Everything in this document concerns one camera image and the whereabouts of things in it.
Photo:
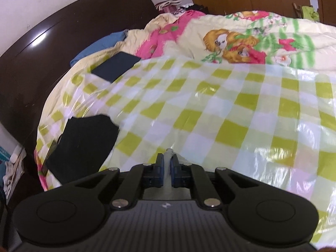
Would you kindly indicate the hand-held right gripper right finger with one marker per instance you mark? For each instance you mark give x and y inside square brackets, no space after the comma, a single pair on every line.
[174,172]

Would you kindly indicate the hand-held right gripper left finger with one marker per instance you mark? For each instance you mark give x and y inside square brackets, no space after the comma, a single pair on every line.
[160,170]

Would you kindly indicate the light grey-green pants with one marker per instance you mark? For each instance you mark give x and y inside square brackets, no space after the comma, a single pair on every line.
[167,162]

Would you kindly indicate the green checked plastic sheet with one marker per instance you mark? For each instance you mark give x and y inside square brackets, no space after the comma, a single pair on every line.
[210,110]

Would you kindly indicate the black folded cloth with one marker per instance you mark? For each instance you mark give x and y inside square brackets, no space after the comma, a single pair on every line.
[84,147]

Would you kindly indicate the navy folded cloth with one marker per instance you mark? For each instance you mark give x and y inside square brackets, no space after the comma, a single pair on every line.
[116,67]

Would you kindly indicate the blue pillow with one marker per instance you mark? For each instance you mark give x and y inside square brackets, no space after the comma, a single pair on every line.
[97,47]

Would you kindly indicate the white bag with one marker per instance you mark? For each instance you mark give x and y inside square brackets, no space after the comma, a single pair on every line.
[14,173]

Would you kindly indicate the striped bag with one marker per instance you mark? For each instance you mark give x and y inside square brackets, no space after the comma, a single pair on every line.
[168,6]

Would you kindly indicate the dark clothes pile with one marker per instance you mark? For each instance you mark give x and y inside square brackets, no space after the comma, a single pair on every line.
[195,8]

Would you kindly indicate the dark brown headboard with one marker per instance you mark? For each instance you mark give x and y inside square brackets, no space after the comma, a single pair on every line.
[52,44]

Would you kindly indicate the cartoon printed quilt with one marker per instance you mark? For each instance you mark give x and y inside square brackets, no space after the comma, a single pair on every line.
[288,44]

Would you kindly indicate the green cloth item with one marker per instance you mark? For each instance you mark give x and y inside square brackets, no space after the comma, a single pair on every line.
[309,13]

